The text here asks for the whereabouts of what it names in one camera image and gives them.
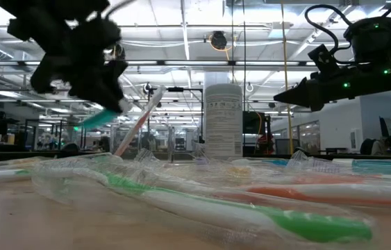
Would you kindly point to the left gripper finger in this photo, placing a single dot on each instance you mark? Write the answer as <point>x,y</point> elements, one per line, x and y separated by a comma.
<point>98,87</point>

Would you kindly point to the purple toothbrush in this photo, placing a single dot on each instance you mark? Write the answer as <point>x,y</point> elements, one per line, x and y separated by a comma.
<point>315,166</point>

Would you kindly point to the red-orange toothbrush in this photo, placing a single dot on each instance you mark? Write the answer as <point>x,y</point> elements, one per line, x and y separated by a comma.
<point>323,180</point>

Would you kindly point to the orange toothbrush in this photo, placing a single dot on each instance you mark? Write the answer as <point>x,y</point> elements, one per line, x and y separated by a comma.
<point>320,194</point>

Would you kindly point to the yellow toothbrush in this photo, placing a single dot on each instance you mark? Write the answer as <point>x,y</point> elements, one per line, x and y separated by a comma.
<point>25,160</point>

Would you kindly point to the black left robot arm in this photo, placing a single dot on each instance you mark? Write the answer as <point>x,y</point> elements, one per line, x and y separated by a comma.
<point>42,7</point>

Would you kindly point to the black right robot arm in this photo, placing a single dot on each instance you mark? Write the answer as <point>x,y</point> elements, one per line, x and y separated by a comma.
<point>372,38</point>

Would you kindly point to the black cabinet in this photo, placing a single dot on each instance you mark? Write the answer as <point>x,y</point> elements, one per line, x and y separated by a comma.
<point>250,121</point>

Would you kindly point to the red toothbrush in clear wrapper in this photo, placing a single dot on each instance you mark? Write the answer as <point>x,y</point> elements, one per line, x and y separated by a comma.
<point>139,123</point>

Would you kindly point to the red machine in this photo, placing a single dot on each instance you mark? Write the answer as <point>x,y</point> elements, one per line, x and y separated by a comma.
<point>266,144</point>

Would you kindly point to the slim dark monitor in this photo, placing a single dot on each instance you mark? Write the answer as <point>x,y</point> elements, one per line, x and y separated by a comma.
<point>384,126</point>

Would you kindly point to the seated person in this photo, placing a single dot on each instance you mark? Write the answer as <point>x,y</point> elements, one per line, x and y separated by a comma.
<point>377,147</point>

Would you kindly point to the white wipes canister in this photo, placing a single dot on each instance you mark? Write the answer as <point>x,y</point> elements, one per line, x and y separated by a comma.
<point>223,121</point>

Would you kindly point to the clear acrylic organizer holder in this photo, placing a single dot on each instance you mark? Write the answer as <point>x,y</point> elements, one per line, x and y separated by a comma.
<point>172,146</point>

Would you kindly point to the black metal stand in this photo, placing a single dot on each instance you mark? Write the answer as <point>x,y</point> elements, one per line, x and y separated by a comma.
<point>201,114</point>

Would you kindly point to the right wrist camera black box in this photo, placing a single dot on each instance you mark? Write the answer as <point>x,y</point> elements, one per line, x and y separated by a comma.
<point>323,59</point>

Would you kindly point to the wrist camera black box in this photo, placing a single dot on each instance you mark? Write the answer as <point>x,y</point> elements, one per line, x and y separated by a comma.
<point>323,59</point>
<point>51,74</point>

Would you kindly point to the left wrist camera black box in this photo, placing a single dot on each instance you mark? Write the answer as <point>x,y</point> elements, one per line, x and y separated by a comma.
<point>51,74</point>

